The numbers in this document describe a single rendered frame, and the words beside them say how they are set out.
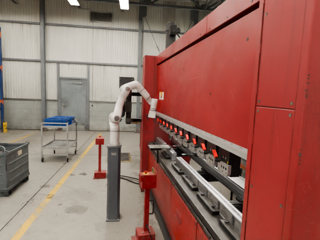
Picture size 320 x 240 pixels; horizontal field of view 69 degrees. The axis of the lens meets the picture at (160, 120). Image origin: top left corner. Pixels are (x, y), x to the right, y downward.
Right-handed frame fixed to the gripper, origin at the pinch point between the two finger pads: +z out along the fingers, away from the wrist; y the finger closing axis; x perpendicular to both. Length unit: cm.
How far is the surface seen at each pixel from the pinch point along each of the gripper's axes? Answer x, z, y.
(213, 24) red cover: 143, -98, -37
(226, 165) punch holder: 175, -5, -58
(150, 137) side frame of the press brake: -65, 37, -2
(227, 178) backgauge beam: 122, 21, -79
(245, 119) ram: 191, -37, -58
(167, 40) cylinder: -41, -119, -2
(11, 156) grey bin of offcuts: -34, 100, 209
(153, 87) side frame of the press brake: -67, -46, 8
